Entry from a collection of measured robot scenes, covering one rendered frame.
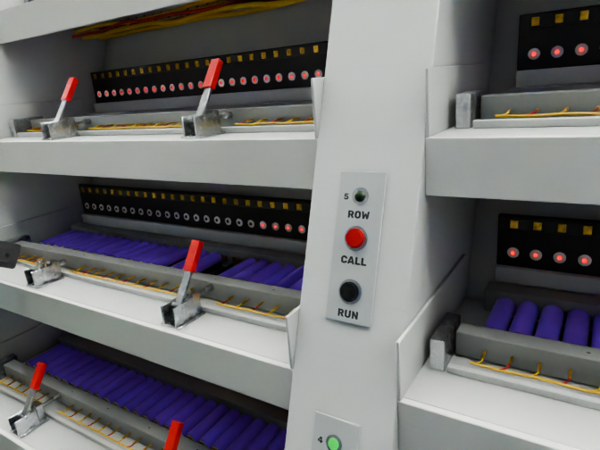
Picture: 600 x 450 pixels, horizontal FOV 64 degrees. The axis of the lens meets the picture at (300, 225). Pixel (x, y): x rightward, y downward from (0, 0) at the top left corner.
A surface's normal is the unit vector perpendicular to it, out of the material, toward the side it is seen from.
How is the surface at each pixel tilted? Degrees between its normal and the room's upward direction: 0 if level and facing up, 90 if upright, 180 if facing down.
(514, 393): 20
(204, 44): 90
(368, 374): 90
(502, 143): 110
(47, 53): 90
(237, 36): 90
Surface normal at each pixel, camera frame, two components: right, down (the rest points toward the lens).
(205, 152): -0.53, 0.29
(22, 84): 0.84, 0.09
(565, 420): -0.08, -0.95
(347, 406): -0.53, -0.06
